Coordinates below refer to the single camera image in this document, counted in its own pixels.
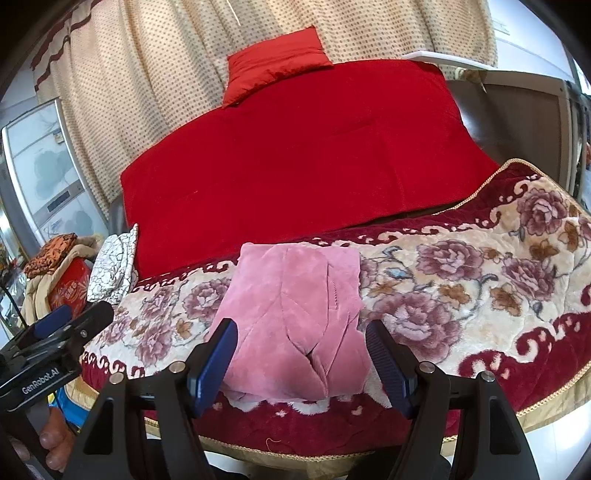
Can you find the person's left hand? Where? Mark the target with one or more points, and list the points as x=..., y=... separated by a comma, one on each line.
x=55, y=438

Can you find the floral plush blanket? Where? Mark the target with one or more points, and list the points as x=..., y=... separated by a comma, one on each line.
x=461, y=286

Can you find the red blanket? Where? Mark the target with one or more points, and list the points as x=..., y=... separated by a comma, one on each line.
x=300, y=161

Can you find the red cardboard box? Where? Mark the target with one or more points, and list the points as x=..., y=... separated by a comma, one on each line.
x=69, y=286

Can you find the orange patterned folded cloth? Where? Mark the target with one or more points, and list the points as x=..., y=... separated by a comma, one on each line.
x=51, y=254

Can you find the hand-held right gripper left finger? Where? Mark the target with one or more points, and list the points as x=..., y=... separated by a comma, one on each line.
x=214, y=364

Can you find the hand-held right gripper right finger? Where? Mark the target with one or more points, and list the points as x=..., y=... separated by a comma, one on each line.
x=388, y=364

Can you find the beige dotted curtain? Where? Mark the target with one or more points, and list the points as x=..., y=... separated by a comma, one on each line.
x=152, y=92

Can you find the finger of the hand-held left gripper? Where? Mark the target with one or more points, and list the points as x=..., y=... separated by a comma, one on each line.
x=92, y=318
x=53, y=318

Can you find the black and white patterned cloth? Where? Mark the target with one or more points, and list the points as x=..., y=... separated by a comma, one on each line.
x=113, y=263

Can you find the brown wooden framed board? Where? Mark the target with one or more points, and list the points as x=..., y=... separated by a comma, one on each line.
x=517, y=120

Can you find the white windowsill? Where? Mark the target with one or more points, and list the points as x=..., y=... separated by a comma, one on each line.
x=438, y=57

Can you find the blue bottle with yellow cap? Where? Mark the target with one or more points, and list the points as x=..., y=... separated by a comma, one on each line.
x=74, y=413

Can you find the red pillow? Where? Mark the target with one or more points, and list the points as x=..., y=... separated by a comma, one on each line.
x=268, y=69

